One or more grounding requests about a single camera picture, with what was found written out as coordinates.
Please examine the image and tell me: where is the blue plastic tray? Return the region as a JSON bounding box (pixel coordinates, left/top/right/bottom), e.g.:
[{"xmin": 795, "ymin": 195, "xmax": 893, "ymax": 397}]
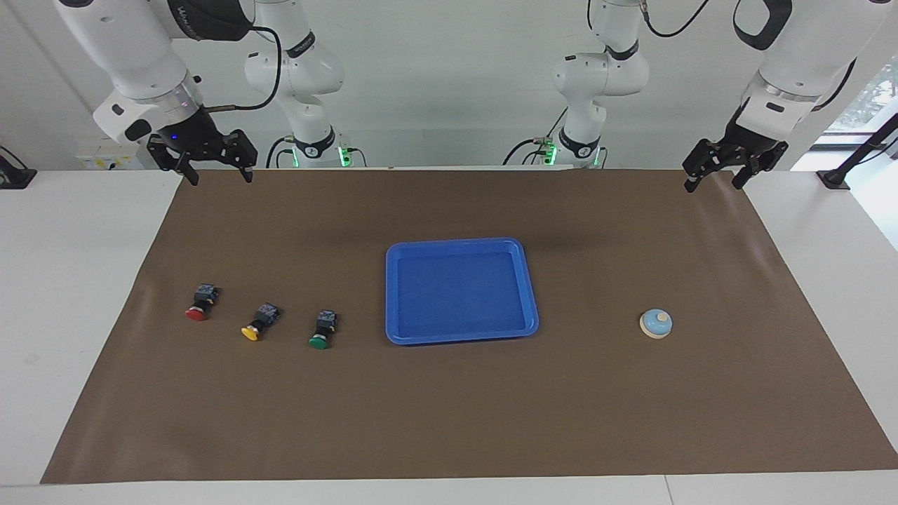
[{"xmin": 384, "ymin": 237, "xmax": 540, "ymax": 346}]

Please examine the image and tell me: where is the white wall outlet box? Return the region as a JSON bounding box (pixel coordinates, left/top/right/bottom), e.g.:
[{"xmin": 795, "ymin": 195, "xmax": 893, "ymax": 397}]
[{"xmin": 74, "ymin": 137, "xmax": 152, "ymax": 170}]

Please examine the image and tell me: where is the red push button switch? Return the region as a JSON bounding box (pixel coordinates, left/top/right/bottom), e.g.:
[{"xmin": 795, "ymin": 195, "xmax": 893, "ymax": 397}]
[{"xmin": 185, "ymin": 283, "xmax": 220, "ymax": 323}]

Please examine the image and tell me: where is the black table clamp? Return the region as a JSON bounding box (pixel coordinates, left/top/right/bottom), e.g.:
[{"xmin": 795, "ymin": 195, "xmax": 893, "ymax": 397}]
[{"xmin": 0, "ymin": 145, "xmax": 37, "ymax": 190}]

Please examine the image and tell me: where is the green push button switch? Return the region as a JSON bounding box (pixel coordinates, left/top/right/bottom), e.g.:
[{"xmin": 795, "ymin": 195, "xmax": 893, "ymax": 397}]
[{"xmin": 308, "ymin": 309, "xmax": 338, "ymax": 350}]

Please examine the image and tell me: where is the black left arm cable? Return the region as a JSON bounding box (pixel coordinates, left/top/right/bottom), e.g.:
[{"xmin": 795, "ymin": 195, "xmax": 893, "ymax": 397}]
[{"xmin": 640, "ymin": 0, "xmax": 858, "ymax": 113}]

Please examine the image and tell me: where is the window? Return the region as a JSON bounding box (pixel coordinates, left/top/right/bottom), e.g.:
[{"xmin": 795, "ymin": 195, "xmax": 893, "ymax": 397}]
[{"xmin": 824, "ymin": 56, "xmax": 898, "ymax": 148}]

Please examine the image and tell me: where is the black base cable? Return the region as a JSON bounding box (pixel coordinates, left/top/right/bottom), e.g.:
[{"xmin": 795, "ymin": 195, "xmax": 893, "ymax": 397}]
[
  {"xmin": 265, "ymin": 135, "xmax": 295, "ymax": 169},
  {"xmin": 502, "ymin": 105, "xmax": 570, "ymax": 166}
]

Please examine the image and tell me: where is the brown table mat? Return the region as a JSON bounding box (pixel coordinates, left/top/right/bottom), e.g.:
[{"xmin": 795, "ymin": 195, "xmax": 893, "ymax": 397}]
[{"xmin": 40, "ymin": 167, "xmax": 898, "ymax": 485}]

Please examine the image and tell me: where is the yellow push button switch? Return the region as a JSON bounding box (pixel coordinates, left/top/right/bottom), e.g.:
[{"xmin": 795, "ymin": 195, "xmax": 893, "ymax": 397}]
[{"xmin": 241, "ymin": 302, "xmax": 281, "ymax": 342}]

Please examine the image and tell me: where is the black angled stand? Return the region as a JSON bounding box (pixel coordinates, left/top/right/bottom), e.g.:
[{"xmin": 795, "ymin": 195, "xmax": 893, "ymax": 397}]
[{"xmin": 816, "ymin": 112, "xmax": 898, "ymax": 191}]

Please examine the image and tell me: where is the light blue service bell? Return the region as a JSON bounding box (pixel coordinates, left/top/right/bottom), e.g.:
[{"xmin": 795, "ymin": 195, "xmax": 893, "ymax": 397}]
[{"xmin": 639, "ymin": 309, "xmax": 674, "ymax": 340}]

